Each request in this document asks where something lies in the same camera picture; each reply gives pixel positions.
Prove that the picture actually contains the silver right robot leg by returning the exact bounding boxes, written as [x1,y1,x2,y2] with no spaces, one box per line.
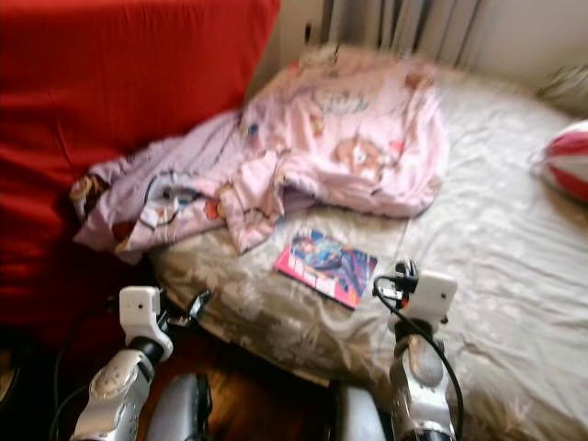
[326,381,391,441]

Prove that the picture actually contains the red white blue bolster pillow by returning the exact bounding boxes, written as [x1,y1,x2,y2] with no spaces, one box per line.
[535,119,588,205]

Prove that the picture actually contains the silver left robot leg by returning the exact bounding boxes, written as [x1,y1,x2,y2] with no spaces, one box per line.
[142,372,212,441]

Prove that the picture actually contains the black round bin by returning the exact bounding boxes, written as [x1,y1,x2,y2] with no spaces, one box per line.
[0,326,27,441]

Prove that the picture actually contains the bed with beige floral sheet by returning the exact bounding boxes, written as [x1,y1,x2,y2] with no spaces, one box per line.
[152,60,588,441]

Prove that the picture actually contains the colourful comic book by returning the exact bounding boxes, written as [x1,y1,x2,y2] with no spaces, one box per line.
[274,228,379,311]

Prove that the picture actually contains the pink cartoon print blanket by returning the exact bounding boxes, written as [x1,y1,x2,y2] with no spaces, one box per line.
[69,46,451,263]

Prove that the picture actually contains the silver robot leg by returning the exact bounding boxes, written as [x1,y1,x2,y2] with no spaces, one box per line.
[142,372,212,441]
[326,381,391,441]

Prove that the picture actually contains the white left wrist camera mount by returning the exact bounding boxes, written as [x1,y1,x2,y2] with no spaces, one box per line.
[119,285,175,362]

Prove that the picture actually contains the large red cushion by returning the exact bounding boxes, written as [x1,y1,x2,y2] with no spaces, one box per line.
[0,0,281,368]

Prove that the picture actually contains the grey curtain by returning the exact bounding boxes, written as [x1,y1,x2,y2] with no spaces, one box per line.
[317,0,488,56]

